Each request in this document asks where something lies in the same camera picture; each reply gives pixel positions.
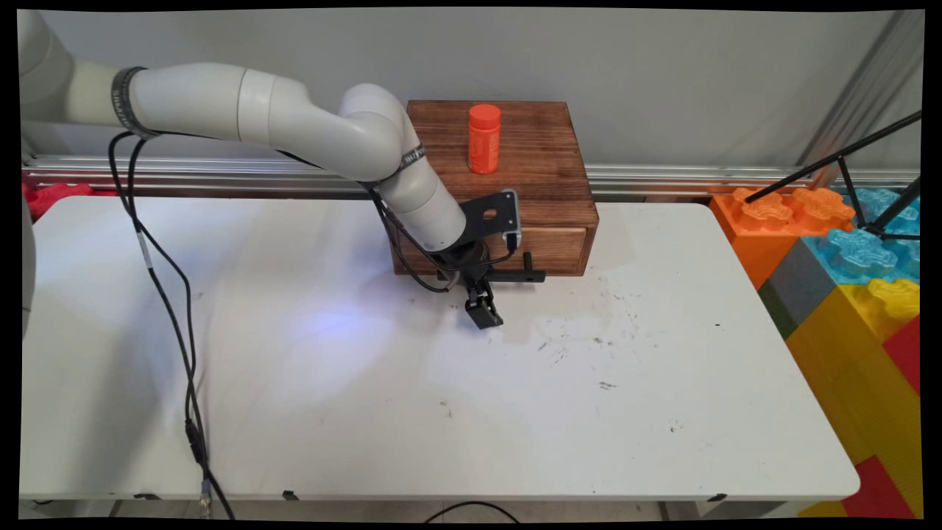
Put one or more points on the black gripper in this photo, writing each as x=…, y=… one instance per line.
x=462, y=261

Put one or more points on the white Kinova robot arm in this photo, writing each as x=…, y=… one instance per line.
x=294, y=118

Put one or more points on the dark wooden drawer cabinet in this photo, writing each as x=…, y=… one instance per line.
x=537, y=162

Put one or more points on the orange plastic bottle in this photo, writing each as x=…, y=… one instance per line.
x=484, y=143

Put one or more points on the orange giant toy brick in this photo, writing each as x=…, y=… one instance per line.
x=758, y=235

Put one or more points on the grey giant toy brick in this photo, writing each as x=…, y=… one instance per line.
x=798, y=283

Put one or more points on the yellow giant toy brick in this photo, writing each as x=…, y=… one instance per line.
x=854, y=368

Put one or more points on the blue giant toy brick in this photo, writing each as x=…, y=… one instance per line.
x=857, y=254

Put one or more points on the black tripod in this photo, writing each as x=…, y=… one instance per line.
x=846, y=153

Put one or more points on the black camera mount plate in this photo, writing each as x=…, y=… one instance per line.
x=482, y=217

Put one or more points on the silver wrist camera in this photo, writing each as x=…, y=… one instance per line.
x=514, y=217

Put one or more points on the aluminium frame rail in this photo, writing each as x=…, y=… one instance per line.
x=699, y=179

